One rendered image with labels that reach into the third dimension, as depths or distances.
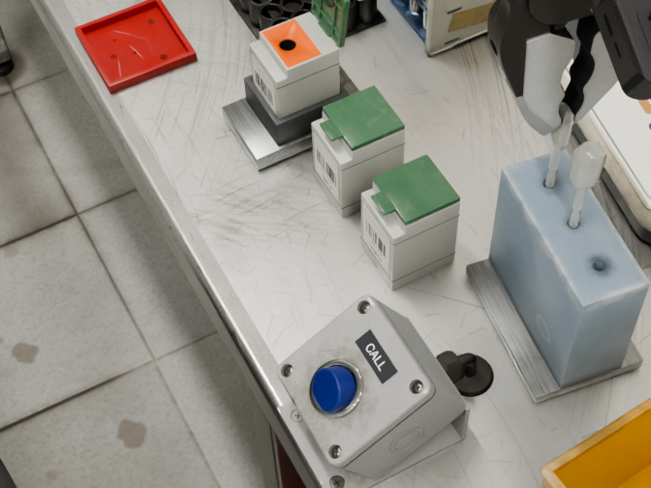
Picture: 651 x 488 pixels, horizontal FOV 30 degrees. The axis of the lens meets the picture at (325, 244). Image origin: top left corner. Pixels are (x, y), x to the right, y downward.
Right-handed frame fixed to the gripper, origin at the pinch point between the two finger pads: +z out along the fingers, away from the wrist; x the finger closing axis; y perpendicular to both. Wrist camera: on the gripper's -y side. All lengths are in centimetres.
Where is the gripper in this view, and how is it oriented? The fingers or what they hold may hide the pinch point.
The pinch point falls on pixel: (561, 123)
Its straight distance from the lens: 65.4
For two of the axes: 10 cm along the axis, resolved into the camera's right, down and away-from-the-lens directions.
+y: -3.4, -7.6, 5.5
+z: 0.2, 5.8, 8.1
